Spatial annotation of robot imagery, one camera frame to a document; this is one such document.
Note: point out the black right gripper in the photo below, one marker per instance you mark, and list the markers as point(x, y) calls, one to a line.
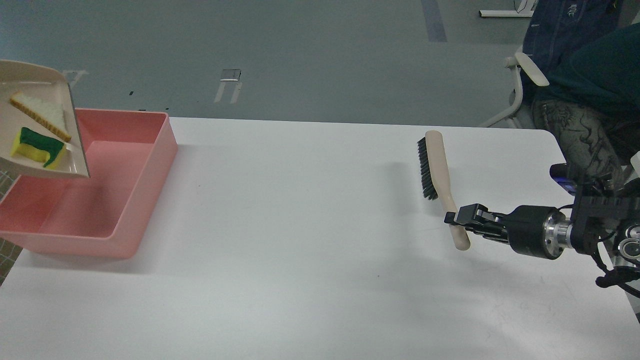
point(530, 230)

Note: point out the beige hand brush black bristles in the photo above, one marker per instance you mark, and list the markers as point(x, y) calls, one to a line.
point(436, 183)

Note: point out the beige plastic dustpan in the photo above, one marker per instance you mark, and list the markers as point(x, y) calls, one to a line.
point(50, 86)

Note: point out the yellow green sponge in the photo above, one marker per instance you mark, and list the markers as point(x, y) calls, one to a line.
point(45, 150)

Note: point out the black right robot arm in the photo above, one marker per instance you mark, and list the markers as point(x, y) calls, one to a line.
point(602, 224)

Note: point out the pink plastic bin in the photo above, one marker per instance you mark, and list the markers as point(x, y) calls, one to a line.
point(129, 155)

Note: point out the white office chair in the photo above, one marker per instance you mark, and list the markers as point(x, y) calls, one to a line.
point(518, 114)

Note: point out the person in teal sweater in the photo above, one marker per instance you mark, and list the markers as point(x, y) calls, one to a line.
point(589, 52)

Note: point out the beige checkered cloth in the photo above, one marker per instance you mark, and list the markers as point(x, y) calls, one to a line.
point(9, 252)

